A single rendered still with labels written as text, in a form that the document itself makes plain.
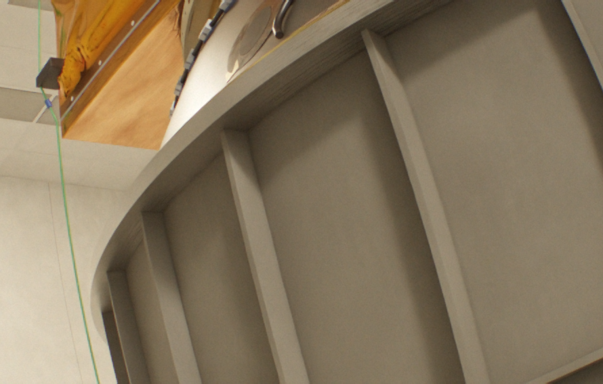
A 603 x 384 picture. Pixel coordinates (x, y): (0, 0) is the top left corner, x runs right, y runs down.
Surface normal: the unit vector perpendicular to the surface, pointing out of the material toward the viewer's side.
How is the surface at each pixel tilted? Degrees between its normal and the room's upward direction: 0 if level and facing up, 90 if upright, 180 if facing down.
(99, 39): 127
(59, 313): 90
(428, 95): 90
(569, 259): 90
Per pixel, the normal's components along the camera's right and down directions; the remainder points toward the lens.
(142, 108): 0.24, 0.89
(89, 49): -0.48, 0.48
